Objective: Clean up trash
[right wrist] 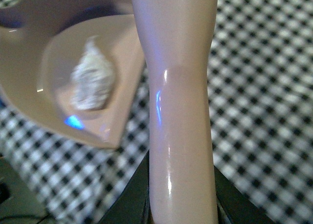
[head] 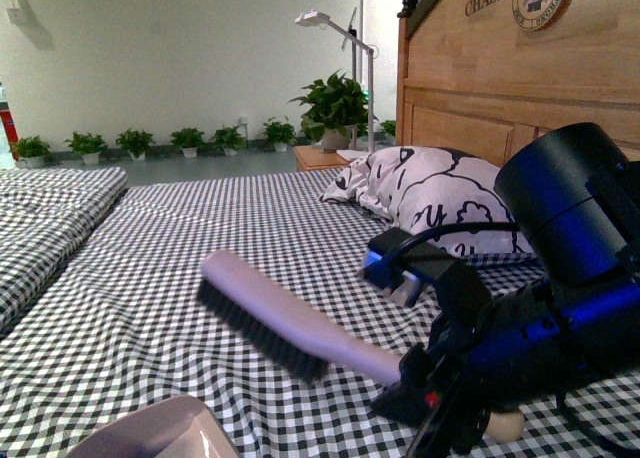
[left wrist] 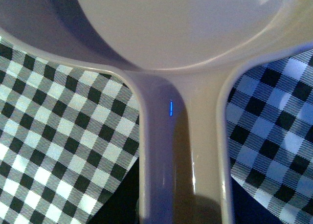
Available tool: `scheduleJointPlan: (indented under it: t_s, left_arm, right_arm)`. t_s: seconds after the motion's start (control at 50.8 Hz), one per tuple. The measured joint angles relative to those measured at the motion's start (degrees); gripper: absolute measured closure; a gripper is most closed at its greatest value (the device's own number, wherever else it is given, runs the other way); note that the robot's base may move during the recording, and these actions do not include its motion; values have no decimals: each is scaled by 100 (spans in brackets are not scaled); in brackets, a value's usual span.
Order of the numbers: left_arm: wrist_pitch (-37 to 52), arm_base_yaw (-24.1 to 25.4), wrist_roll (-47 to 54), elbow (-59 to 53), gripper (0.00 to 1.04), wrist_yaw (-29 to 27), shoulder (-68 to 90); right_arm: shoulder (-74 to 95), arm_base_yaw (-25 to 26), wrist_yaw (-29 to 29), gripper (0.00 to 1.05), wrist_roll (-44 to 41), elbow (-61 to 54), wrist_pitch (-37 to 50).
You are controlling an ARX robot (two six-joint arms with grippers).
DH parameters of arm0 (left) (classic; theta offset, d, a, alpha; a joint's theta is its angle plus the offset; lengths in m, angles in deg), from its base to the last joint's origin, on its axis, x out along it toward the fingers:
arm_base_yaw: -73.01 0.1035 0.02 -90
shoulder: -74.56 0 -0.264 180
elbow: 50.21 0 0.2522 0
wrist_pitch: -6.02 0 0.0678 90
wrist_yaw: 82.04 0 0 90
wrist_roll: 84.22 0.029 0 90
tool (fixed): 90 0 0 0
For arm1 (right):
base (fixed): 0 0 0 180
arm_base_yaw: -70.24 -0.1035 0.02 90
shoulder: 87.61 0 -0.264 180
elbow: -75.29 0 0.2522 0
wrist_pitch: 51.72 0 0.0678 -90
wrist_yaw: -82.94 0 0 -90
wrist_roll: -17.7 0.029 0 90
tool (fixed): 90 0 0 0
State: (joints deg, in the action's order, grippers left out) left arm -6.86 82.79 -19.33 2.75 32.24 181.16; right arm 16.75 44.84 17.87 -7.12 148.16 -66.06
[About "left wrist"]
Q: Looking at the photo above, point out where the beige plastic dustpan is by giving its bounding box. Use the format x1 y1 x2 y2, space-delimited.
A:
0 0 313 224

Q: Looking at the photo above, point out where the black white checkered bedsheet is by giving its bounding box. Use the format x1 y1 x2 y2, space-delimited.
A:
0 39 313 224

